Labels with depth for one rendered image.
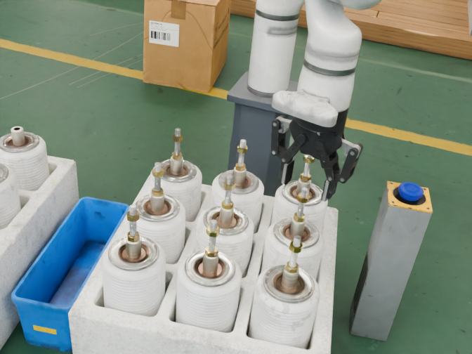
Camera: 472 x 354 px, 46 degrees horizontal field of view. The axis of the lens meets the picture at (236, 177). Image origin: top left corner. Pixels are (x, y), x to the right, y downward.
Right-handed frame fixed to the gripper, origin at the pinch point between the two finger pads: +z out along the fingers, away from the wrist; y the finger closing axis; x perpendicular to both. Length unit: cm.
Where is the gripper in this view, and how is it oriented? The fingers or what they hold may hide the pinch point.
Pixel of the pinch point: (307, 183)
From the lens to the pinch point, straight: 85.6
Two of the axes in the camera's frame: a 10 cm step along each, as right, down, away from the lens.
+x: -5.4, 4.3, -7.2
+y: -8.4, -3.6, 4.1
